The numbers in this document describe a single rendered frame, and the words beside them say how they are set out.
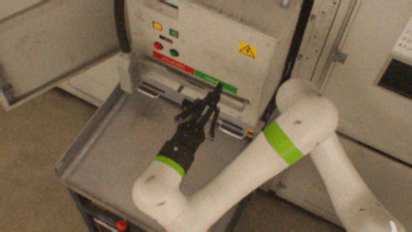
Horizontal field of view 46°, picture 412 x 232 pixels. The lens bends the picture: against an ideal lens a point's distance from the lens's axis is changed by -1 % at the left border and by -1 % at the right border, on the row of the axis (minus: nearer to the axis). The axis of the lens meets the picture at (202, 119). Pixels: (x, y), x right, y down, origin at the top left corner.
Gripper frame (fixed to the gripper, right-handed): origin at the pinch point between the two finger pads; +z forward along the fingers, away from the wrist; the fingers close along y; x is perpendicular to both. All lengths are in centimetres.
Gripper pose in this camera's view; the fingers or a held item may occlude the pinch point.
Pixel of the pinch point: (215, 94)
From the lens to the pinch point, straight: 142.1
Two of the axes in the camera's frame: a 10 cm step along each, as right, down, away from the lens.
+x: 0.3, -5.1, -8.6
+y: 8.8, 4.2, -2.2
